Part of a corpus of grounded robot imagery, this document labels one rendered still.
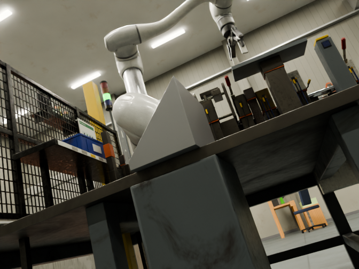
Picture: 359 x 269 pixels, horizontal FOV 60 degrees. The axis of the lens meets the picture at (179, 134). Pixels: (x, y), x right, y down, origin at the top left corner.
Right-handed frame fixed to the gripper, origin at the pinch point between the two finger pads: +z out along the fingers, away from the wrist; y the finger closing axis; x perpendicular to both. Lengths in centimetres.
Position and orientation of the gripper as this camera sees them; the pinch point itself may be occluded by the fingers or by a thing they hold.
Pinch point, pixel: (241, 59)
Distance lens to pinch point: 166.6
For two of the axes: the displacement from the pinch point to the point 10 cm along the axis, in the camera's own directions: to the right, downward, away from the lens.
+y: -0.6, 3.7, 9.3
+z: 2.8, 9.0, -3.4
